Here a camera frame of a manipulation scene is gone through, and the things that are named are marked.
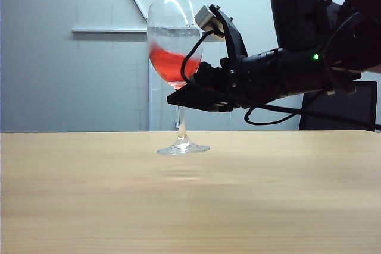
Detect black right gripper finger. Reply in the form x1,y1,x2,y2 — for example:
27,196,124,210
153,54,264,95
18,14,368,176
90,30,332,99
190,61,223,87
166,83,235,112

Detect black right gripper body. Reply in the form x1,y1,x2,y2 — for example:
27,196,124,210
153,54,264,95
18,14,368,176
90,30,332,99
220,47,332,108

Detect clear stemmed wine glass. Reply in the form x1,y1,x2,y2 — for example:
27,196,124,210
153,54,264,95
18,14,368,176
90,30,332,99
146,0,211,156

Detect red liquid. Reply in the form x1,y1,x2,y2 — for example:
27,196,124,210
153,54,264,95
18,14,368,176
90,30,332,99
148,44,201,86

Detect black office chair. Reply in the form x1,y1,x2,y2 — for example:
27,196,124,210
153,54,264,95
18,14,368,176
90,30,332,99
298,80,378,133

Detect thin black camera cable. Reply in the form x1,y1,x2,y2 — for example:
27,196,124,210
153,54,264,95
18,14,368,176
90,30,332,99
180,32,211,89

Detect looped black cable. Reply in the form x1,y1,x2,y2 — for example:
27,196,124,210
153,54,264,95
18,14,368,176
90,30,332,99
243,105,302,126

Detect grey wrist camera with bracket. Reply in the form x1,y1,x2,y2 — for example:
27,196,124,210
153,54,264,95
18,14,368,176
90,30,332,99
193,4,248,59

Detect thick black cable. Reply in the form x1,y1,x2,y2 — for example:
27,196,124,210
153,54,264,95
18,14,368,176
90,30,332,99
238,99,381,132

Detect white horizontal wall rail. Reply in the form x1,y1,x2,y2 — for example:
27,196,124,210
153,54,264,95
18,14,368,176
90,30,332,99
71,27,149,35

